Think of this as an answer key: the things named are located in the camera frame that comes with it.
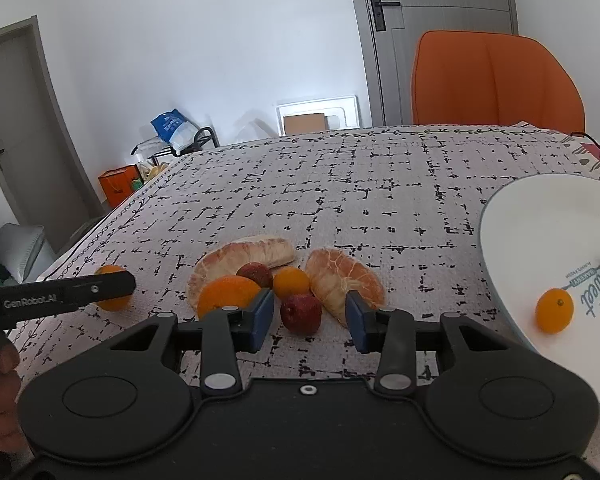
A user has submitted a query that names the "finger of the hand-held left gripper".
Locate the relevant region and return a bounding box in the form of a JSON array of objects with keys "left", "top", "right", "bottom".
[{"left": 55, "top": 269, "right": 137, "bottom": 311}]

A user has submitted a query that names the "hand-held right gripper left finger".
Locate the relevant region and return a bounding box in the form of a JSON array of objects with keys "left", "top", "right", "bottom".
[{"left": 109, "top": 287, "right": 276, "bottom": 397}]

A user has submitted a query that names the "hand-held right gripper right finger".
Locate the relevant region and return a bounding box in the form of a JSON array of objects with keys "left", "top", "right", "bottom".
[{"left": 345, "top": 291, "right": 511, "bottom": 397}]

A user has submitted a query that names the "small orange kumquat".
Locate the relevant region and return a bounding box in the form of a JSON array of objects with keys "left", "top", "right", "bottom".
[
  {"left": 94, "top": 265, "right": 133, "bottom": 313},
  {"left": 535, "top": 287, "right": 575, "bottom": 334},
  {"left": 272, "top": 266, "right": 311, "bottom": 299}
]

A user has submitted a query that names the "large dark red fruit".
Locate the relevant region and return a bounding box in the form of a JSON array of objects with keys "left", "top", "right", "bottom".
[{"left": 280, "top": 292, "right": 323, "bottom": 336}]

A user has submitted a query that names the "orange mandarin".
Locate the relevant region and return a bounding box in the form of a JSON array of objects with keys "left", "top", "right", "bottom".
[{"left": 196, "top": 275, "right": 262, "bottom": 320}]

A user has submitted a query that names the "small dark red fruit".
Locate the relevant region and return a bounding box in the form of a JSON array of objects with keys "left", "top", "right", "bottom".
[{"left": 236, "top": 261, "right": 274, "bottom": 290}]

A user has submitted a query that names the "wide peeled pomelo segment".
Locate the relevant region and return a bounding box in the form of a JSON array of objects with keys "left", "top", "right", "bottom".
[{"left": 305, "top": 247, "right": 386, "bottom": 325}]

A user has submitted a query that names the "curved peeled pomelo segment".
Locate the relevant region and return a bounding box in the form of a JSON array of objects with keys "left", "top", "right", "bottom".
[{"left": 187, "top": 236, "right": 297, "bottom": 312}]

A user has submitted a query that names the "white plate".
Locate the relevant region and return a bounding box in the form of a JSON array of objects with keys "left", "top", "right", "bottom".
[{"left": 478, "top": 174, "right": 600, "bottom": 413}]

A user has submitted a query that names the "person's left hand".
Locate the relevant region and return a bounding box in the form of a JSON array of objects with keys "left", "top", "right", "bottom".
[{"left": 0, "top": 345, "right": 25, "bottom": 457}]

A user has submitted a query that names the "white cushion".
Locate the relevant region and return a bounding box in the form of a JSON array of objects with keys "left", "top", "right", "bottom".
[{"left": 0, "top": 224, "right": 46, "bottom": 284}]

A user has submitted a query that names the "grey patterned tablecloth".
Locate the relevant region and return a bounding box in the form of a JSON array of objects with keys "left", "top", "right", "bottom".
[{"left": 5, "top": 122, "right": 600, "bottom": 461}]

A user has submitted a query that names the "blue and white bag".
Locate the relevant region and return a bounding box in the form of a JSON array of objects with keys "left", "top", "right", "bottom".
[{"left": 151, "top": 109, "right": 199, "bottom": 156}]

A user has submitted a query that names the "grey-brown door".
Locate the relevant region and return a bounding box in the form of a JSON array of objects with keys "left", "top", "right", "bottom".
[{"left": 0, "top": 17, "right": 104, "bottom": 250}]

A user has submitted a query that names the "brown cardboard sheet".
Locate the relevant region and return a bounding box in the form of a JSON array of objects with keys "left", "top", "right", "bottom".
[{"left": 283, "top": 113, "right": 327, "bottom": 135}]

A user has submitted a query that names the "white foam board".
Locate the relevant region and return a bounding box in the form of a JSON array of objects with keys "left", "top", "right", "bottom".
[{"left": 275, "top": 94, "right": 359, "bottom": 136}]

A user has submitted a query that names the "orange chair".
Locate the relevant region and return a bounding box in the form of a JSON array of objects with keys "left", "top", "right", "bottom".
[{"left": 411, "top": 30, "right": 587, "bottom": 136}]

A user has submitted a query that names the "red mat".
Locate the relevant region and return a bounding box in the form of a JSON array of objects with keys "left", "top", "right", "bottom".
[{"left": 580, "top": 142, "right": 600, "bottom": 172}]

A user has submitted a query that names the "grey door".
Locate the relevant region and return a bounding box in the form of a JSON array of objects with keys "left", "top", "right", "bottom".
[{"left": 345, "top": 0, "right": 519, "bottom": 128}]

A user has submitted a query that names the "black door handle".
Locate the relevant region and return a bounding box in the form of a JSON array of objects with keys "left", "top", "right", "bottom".
[{"left": 369, "top": 0, "right": 401, "bottom": 32}]

